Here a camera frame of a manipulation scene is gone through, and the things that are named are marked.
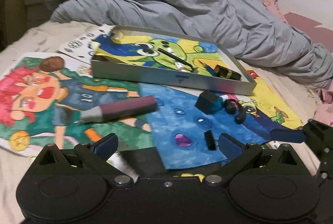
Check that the green frog drawing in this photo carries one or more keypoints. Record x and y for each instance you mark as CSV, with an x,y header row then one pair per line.
x,y
145,57

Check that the black and white colouring sheet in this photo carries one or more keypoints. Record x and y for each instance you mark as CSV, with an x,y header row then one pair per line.
x,y
78,44

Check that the silver tin box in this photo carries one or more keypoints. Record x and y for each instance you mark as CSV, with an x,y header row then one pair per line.
x,y
156,78

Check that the long black pen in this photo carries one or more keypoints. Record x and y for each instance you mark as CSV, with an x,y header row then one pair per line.
x,y
174,56

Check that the pineapple drawing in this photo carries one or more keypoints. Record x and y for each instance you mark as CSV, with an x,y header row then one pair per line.
x,y
117,161

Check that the maroon and grey thick marker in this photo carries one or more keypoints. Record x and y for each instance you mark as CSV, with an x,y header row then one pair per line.
x,y
124,108

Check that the small blue pen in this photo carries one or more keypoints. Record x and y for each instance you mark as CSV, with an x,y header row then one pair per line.
x,y
206,65

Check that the pink cloth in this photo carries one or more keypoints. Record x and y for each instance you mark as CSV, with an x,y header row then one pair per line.
x,y
273,8

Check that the pink pillow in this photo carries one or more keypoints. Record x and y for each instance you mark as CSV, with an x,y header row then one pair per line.
x,y
309,29

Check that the black curved earpiece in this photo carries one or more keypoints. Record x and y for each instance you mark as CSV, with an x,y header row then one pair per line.
x,y
240,117

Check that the teal bottle with white cap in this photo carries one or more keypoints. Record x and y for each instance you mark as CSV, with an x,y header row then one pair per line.
x,y
217,104

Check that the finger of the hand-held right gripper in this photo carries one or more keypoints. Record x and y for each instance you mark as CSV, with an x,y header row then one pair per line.
x,y
288,135
325,170

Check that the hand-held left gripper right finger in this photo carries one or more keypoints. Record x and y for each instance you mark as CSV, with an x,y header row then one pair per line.
x,y
230,147

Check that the black lipstick tube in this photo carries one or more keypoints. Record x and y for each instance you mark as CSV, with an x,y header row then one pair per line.
x,y
229,73

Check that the red-haired character drawing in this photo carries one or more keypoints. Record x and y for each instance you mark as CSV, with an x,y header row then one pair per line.
x,y
39,88

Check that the short black stick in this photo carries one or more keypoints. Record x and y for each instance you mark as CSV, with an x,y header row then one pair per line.
x,y
210,140

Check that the yellow frog drawing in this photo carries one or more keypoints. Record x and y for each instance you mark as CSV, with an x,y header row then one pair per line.
x,y
265,94

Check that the blue droplet drawing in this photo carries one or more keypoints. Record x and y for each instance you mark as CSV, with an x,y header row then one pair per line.
x,y
177,99

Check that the black cube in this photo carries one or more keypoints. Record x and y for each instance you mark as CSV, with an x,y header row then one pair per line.
x,y
204,100

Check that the white nightstand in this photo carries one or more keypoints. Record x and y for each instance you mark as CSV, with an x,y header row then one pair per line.
x,y
33,3

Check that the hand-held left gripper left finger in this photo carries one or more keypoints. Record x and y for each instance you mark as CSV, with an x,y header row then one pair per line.
x,y
105,144

